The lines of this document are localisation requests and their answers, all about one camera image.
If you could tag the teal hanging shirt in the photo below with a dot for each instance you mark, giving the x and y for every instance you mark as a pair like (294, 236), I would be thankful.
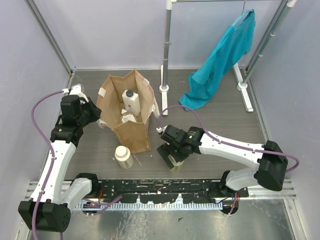
(234, 44)

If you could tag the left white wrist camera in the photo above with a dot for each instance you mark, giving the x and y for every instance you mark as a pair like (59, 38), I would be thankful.
(78, 90)

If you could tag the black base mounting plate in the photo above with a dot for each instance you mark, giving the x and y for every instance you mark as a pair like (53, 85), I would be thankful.
(159, 191)

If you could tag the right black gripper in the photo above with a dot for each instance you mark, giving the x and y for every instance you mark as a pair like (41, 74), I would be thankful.
(165, 149)

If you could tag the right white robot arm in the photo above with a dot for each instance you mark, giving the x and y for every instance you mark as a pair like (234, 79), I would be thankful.
(266, 164)

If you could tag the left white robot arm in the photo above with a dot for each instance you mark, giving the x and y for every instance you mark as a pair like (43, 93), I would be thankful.
(49, 208)

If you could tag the brown canvas bag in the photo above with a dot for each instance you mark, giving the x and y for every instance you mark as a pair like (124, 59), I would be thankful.
(133, 135)

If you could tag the white square bottle black cap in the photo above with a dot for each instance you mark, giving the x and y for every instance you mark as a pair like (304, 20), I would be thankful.
(131, 102)

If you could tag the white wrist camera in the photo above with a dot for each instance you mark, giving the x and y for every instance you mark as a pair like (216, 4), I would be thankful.
(78, 90)
(162, 130)

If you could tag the aluminium frame post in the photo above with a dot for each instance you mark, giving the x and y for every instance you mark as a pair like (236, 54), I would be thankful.
(48, 34)

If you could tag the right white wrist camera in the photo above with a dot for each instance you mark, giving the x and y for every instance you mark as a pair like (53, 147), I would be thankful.
(162, 130)

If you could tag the yellow-green round bottle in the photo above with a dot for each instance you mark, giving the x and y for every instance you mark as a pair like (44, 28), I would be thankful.
(176, 165)

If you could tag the clear amber liquid bottle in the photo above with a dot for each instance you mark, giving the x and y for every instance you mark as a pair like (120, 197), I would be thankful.
(127, 116)

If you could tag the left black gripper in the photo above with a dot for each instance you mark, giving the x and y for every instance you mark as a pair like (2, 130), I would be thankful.
(92, 111)

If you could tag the beige round bottle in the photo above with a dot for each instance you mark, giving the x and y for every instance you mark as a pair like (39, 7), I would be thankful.
(124, 157)

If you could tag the metal clothes rack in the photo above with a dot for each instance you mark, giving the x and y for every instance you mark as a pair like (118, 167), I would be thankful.
(279, 16)

